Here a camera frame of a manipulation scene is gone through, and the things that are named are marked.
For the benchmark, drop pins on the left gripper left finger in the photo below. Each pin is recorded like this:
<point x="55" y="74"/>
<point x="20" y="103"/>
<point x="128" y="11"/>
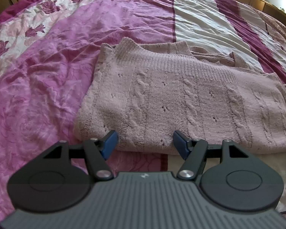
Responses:
<point x="63" y="175"/>

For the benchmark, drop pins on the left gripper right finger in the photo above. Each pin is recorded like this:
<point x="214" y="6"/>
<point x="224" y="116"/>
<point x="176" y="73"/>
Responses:
<point x="228" y="175"/>

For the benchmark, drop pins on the pink knitted cardigan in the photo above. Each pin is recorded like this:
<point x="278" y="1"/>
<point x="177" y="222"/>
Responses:
<point x="145" y="92"/>

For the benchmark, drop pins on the purple floral bedspread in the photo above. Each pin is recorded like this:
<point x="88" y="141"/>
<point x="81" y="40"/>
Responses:
<point x="49" y="51"/>

